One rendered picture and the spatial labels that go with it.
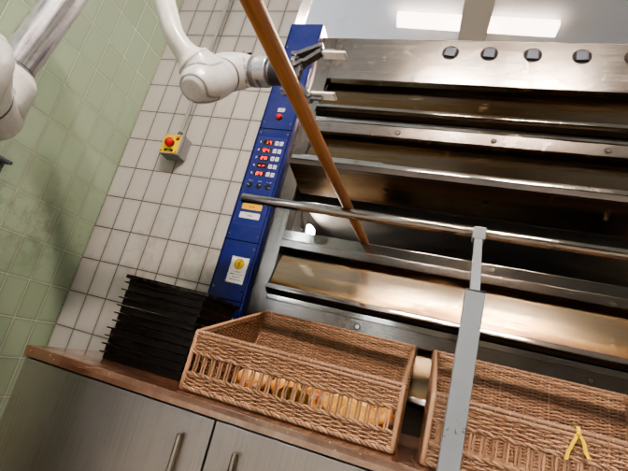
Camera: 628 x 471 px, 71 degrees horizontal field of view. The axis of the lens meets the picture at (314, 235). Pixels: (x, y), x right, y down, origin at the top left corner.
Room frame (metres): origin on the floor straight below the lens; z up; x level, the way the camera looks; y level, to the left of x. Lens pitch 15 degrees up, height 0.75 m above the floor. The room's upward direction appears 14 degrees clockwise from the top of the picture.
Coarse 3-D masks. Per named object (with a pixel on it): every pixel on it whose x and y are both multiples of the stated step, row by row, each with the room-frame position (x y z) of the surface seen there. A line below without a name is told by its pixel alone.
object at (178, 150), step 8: (168, 136) 1.80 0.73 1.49; (176, 136) 1.79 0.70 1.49; (184, 136) 1.79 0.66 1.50; (176, 144) 1.79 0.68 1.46; (184, 144) 1.81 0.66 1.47; (160, 152) 1.81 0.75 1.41; (168, 152) 1.80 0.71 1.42; (176, 152) 1.78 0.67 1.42; (184, 152) 1.82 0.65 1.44; (176, 160) 1.85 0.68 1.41; (184, 160) 1.84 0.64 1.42
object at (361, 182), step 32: (320, 192) 1.66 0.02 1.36; (352, 192) 1.59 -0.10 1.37; (416, 192) 1.46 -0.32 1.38; (448, 192) 1.40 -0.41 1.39; (480, 192) 1.35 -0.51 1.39; (512, 192) 1.30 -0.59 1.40; (544, 192) 1.26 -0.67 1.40; (576, 192) 1.23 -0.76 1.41; (544, 224) 1.41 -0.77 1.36; (576, 224) 1.36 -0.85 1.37; (608, 224) 1.31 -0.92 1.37
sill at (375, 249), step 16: (304, 240) 1.65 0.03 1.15; (320, 240) 1.63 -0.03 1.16; (336, 240) 1.61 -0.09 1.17; (384, 256) 1.55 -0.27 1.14; (400, 256) 1.53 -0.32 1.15; (416, 256) 1.51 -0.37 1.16; (432, 256) 1.49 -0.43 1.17; (496, 272) 1.42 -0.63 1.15; (512, 272) 1.41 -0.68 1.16; (528, 272) 1.39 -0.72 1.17; (576, 288) 1.35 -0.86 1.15; (592, 288) 1.33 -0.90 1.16; (608, 288) 1.32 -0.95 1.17; (624, 288) 1.31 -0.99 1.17
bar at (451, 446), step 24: (336, 216) 1.24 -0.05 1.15; (360, 216) 1.20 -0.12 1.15; (384, 216) 1.18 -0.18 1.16; (480, 240) 1.08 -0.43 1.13; (504, 240) 1.08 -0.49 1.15; (528, 240) 1.06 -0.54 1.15; (552, 240) 1.04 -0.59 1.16; (480, 264) 0.99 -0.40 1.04; (480, 312) 0.88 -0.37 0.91; (456, 360) 0.89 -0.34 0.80; (456, 384) 0.89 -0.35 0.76; (456, 408) 0.89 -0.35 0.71; (456, 432) 0.88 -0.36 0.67; (456, 456) 0.88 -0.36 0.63
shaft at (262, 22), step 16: (240, 0) 0.50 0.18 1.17; (256, 0) 0.50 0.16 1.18; (256, 16) 0.53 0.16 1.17; (256, 32) 0.56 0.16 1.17; (272, 32) 0.56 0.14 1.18; (272, 48) 0.59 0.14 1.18; (272, 64) 0.63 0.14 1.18; (288, 64) 0.63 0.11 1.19; (288, 80) 0.66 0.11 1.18; (288, 96) 0.71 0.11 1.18; (304, 96) 0.73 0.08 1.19; (304, 112) 0.76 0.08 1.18; (304, 128) 0.82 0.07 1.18; (320, 144) 0.88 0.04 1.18; (320, 160) 0.95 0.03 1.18; (336, 176) 1.04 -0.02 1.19; (336, 192) 1.13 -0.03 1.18; (352, 208) 1.27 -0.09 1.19; (352, 224) 1.39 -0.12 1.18
